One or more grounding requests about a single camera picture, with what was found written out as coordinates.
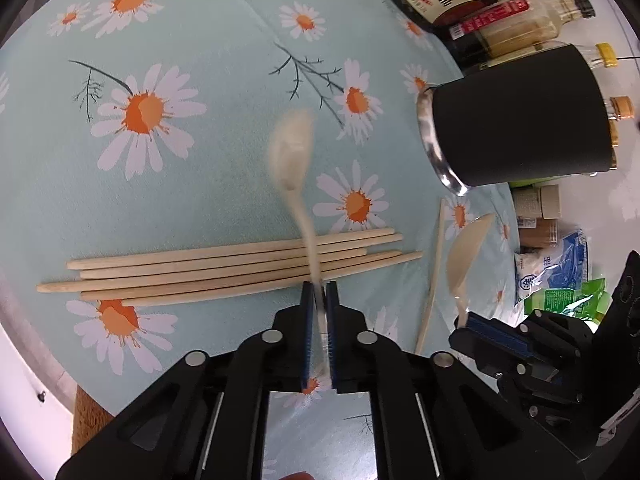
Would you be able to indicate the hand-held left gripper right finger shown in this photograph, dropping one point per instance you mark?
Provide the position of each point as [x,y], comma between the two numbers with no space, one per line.
[334,335]

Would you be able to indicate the white plastic spoon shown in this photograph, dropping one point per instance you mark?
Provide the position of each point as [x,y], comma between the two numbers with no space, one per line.
[292,150]
[465,260]

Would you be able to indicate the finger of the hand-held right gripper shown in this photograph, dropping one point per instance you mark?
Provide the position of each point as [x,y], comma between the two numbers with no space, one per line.
[500,335]
[480,352]

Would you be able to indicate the daisy print tablecloth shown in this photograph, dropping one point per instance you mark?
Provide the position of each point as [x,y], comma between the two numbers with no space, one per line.
[210,185]

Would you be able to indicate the black utensil cup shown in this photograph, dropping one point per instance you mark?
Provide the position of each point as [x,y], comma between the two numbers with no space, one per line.
[520,120]

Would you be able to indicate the small gold cap bottle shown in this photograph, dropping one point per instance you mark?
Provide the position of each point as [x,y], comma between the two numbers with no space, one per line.
[621,106]

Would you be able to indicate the brown spice jar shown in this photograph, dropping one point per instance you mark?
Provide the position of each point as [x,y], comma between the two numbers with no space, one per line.
[537,234]

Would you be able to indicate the white spice jar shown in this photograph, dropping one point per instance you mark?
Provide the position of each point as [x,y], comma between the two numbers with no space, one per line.
[542,201]

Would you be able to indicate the blue white salt bag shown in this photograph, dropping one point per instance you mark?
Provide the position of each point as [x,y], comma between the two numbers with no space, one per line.
[560,265]

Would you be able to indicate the black cap glass bottle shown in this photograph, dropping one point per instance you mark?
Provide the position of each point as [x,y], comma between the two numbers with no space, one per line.
[515,30]

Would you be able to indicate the wooden chopstick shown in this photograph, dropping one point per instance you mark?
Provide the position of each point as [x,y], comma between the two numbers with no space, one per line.
[345,253]
[100,284]
[434,270]
[200,292]
[150,267]
[150,257]

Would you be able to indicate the yellow cap clear bottle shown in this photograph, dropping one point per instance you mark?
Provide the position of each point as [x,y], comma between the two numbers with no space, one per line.
[606,55]

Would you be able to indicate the green snack packet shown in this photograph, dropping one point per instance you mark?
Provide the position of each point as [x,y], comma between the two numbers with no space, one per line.
[565,300]

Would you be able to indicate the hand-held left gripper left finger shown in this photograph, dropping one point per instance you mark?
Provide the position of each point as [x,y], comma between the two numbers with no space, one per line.
[306,335]

